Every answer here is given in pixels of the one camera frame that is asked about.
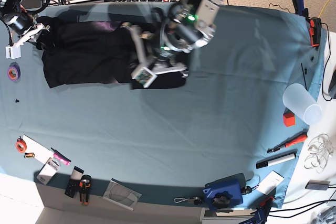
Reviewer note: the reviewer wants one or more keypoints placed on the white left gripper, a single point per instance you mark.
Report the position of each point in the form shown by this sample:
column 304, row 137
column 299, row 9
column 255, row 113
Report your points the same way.
column 153, row 59

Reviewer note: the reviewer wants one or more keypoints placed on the blue case with knob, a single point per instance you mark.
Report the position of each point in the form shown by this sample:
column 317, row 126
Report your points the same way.
column 225, row 194

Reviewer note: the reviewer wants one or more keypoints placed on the grey phone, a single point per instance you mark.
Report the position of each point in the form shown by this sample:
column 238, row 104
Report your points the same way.
column 317, row 185

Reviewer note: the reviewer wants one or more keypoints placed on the orange tape roll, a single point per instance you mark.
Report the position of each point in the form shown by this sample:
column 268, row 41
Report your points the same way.
column 21, row 145

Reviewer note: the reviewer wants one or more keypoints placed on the purple tape roll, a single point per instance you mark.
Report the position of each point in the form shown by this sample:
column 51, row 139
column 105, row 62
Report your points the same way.
column 13, row 71

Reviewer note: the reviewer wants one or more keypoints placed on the red handled screwdriver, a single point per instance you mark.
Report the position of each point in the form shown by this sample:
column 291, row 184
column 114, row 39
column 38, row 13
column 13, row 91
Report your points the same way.
column 298, row 139

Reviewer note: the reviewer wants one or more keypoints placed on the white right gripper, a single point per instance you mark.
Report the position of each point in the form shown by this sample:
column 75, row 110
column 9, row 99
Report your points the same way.
column 39, row 34

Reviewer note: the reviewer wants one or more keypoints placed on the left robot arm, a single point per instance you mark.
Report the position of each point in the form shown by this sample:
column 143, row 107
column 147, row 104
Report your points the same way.
column 186, row 26

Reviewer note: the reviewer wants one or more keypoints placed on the white paper sheet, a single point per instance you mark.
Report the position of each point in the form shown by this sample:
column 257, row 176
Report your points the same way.
column 41, row 153

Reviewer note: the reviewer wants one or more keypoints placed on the black t-shirt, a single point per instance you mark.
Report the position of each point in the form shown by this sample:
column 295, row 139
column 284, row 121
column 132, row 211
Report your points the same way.
column 89, row 52

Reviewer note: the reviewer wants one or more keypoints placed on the orange black pliers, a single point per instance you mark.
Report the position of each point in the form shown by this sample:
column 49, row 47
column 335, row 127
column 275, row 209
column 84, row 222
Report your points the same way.
column 84, row 189

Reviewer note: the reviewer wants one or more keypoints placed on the pink packaged item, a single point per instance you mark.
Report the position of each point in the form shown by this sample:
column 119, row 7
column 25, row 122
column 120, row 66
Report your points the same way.
column 63, row 159

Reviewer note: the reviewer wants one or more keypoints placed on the black and white marker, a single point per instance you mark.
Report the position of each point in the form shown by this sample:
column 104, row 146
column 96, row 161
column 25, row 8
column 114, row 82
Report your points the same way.
column 275, row 160

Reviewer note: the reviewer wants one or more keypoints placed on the silver carabiner keyring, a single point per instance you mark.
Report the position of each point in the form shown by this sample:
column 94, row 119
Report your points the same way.
column 190, row 200

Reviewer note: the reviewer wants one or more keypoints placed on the gold battery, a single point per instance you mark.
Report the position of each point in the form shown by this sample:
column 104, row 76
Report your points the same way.
column 29, row 155

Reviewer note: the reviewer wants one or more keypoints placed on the battery blister pack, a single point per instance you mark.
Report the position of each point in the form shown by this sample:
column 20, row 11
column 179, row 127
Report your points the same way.
column 47, row 172

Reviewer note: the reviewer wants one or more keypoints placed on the orange black clamp tool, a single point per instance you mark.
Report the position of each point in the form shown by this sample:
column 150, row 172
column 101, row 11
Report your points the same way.
column 315, row 31

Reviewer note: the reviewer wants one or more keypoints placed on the red cube block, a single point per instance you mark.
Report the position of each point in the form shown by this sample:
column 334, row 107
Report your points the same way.
column 289, row 119

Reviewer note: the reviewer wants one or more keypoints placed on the clear cd sleeve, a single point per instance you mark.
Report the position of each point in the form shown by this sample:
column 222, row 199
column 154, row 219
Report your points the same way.
column 120, row 195

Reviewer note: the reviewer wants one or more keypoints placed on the white booklet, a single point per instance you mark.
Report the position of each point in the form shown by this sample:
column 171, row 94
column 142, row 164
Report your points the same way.
column 269, row 183

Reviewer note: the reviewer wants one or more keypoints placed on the translucent plastic cup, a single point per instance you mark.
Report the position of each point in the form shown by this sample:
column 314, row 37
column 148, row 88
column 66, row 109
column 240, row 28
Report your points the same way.
column 299, row 101

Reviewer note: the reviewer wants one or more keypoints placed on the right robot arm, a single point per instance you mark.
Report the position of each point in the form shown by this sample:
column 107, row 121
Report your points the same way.
column 22, row 26

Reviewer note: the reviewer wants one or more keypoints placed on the short black rod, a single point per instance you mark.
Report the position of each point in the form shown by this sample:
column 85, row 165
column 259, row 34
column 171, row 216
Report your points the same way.
column 304, row 73

